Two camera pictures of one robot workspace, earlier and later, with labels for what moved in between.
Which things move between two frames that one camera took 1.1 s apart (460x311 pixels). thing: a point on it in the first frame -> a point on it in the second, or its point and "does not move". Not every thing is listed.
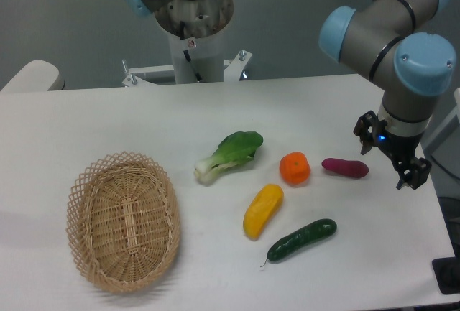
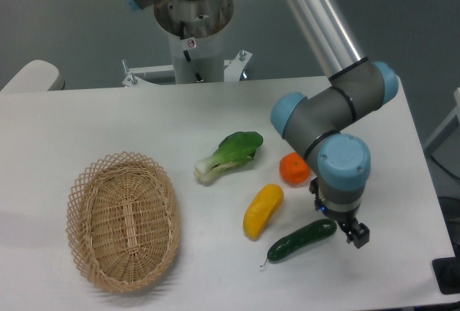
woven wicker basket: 123,223 does not move
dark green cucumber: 284,245 does not move
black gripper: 399,148 -> 347,218
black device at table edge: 447,273 does not move
